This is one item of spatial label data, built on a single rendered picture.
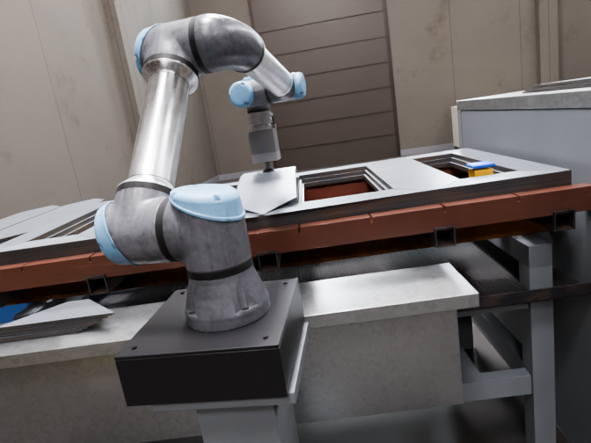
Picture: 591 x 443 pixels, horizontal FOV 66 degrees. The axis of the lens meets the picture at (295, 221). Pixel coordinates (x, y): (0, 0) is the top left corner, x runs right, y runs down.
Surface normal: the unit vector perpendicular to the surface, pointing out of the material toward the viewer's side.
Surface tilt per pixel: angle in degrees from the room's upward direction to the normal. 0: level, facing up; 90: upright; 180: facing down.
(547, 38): 90
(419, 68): 90
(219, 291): 73
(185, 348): 1
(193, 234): 90
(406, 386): 90
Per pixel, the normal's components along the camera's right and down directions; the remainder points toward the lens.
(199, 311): -0.54, -0.02
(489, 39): -0.12, 0.25
